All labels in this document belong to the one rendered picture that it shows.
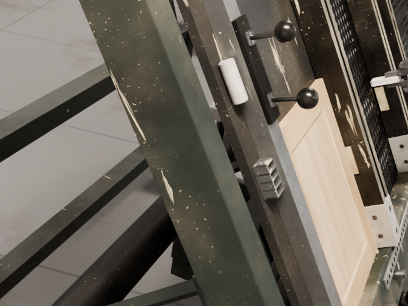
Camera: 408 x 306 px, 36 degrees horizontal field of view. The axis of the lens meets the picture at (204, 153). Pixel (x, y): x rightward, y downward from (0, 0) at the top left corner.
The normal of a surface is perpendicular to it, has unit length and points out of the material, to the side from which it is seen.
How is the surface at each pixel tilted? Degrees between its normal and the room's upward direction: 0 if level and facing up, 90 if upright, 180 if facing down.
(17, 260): 0
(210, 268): 90
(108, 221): 0
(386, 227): 90
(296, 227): 90
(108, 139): 0
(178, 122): 90
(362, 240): 59
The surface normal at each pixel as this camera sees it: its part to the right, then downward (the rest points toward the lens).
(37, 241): 0.14, -0.86
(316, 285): -0.41, 0.41
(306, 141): 0.84, -0.18
